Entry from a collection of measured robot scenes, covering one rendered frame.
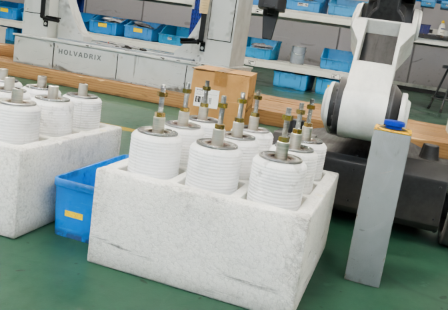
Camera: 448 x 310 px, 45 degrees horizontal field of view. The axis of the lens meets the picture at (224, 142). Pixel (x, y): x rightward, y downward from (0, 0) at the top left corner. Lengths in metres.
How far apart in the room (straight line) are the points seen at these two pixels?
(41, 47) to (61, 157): 2.51
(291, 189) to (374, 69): 0.53
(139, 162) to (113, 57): 2.43
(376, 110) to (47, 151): 0.72
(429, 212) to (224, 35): 2.01
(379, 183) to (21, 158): 0.68
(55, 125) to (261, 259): 0.56
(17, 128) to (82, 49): 2.40
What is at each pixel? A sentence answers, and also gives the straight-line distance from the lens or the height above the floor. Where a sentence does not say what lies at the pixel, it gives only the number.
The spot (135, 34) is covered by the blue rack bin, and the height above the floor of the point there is 0.31.
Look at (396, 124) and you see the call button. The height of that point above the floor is 0.33.
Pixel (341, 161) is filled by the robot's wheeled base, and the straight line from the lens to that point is 1.44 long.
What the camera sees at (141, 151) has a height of 0.22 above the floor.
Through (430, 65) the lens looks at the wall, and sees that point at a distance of 9.33.
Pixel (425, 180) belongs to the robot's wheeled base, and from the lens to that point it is 1.44.
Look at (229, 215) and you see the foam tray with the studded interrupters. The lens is 0.92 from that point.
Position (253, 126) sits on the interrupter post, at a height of 0.26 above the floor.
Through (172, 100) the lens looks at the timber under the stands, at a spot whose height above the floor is 0.04.
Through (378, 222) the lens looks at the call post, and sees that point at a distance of 1.12.
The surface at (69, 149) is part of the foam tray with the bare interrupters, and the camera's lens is 1.23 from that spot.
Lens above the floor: 0.44
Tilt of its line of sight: 11 degrees down
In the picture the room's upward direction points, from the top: 8 degrees clockwise
